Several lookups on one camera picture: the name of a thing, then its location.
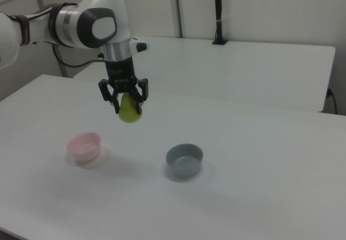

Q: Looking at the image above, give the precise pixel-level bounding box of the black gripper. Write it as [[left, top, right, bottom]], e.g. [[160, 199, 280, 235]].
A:
[[97, 56, 149, 115]]

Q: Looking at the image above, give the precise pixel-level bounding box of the green pear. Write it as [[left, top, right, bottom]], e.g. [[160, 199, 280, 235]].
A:
[[118, 94, 143, 124]]

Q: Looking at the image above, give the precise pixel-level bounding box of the pink plastic bowl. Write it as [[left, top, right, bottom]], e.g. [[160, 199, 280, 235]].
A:
[[66, 132, 103, 163]]

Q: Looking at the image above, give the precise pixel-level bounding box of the grey plastic bowl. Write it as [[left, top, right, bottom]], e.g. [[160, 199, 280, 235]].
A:
[[165, 143, 204, 178]]

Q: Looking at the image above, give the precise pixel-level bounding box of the white side table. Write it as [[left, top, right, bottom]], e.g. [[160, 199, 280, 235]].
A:
[[72, 35, 337, 114]]

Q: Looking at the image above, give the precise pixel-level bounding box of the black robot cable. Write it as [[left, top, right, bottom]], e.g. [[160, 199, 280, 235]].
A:
[[52, 44, 107, 69]]

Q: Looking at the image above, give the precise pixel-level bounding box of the aluminium wall frame post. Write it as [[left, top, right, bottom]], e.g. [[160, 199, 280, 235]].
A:
[[168, 0, 188, 39]]

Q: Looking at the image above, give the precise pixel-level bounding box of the black camera pole with base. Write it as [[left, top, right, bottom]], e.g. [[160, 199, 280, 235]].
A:
[[211, 0, 229, 46]]

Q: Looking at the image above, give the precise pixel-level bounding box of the black wall socket cable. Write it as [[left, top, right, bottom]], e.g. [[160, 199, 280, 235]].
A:
[[327, 88, 339, 115]]

